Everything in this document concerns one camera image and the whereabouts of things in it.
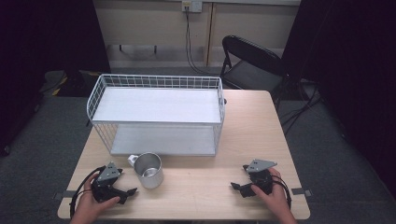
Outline white wall outlet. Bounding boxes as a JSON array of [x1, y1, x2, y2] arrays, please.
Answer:
[[181, 0, 204, 14]]

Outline person's right hand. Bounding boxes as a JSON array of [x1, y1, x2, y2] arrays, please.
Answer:
[[250, 167, 298, 224]]

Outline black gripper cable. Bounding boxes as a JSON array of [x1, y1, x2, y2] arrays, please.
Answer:
[[69, 165, 107, 219], [270, 175, 292, 210]]

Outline person's left hand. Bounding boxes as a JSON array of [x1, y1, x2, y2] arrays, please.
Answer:
[[70, 172, 121, 224]]

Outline white wire shelf rack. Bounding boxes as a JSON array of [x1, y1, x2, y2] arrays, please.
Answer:
[[86, 73, 226, 158]]

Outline grey tape strip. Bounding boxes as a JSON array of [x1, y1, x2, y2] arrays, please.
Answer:
[[52, 189, 78, 201], [290, 188, 313, 197]]

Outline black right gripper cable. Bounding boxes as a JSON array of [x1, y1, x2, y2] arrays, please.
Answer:
[[270, 175, 292, 210]]

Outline black curtain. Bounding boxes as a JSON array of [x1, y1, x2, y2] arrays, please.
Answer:
[[0, 0, 112, 157], [280, 0, 396, 200]]

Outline black floor cables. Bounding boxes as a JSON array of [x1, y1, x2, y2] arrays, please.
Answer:
[[278, 81, 326, 135]]

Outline metal cup with handle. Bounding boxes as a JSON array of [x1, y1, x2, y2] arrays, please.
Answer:
[[127, 151, 164, 189]]

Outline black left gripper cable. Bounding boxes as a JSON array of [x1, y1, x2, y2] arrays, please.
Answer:
[[69, 165, 107, 219]]

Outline black folding chair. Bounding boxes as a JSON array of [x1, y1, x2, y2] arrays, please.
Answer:
[[219, 35, 287, 96]]

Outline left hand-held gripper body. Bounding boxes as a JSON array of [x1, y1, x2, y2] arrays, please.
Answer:
[[91, 161, 129, 205]]

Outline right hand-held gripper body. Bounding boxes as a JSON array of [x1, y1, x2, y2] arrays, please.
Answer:
[[242, 159, 278, 198]]

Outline black wall power cable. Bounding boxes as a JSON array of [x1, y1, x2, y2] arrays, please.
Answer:
[[184, 7, 220, 77]]

